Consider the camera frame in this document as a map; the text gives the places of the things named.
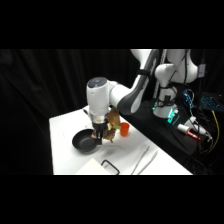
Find blue cable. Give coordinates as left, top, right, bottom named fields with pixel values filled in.
left=182, top=89, right=196, bottom=110

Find green-lit control box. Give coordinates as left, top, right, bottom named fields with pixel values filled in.
left=166, top=108, right=180, bottom=125

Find laptop with blue-lit keyboard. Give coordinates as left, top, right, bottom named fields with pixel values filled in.
left=199, top=92, right=224, bottom=112

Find black curtain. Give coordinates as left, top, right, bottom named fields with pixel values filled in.
left=0, top=49, right=224, bottom=176

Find yellow cable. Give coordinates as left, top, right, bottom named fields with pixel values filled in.
left=209, top=109, right=221, bottom=154

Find brown food item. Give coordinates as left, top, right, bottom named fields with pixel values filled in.
left=101, top=127, right=118, bottom=144

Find black rectangular frame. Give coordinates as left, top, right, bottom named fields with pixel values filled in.
left=100, top=159, right=121, bottom=176

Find pale paper sheet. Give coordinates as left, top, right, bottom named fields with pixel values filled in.
left=75, top=158, right=112, bottom=176

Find metal tweezers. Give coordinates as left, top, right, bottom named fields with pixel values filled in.
left=137, top=150, right=159, bottom=176
left=130, top=145, right=151, bottom=176

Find white marker with red cap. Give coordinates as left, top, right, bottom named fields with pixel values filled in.
left=176, top=123, right=202, bottom=141

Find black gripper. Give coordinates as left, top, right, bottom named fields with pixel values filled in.
left=91, top=121, right=108, bottom=146

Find orange cup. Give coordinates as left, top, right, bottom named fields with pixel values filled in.
left=119, top=122, right=131, bottom=138

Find black bowl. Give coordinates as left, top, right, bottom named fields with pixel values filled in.
left=71, top=128, right=102, bottom=154

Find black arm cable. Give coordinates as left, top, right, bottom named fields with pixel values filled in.
left=153, top=49, right=188, bottom=108

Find black robot stand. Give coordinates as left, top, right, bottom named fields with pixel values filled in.
left=123, top=98, right=202, bottom=158

